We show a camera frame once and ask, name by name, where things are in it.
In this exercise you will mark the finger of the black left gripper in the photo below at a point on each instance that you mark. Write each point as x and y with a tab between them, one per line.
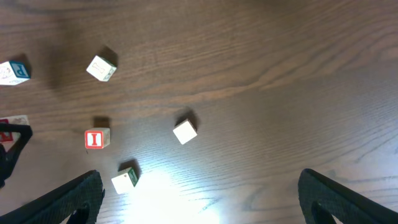
9	158

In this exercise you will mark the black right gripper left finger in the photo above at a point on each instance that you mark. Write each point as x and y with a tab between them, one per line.
78	201

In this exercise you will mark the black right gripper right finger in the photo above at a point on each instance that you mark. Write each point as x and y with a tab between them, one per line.
323	200

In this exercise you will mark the red letter A wooden block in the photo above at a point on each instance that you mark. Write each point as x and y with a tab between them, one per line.
7	137

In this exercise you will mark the red letter I wooden block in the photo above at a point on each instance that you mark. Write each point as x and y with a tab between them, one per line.
97	138

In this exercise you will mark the plain picture wooden block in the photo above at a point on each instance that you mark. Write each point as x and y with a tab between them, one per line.
125	181

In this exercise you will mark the yellow-edged picture wooden block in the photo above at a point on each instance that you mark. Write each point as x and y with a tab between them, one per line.
13	73

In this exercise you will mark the green-edged wooden block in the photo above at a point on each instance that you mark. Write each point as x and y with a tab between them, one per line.
185	131

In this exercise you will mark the red-edged wooden block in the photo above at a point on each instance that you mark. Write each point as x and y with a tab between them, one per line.
101	69

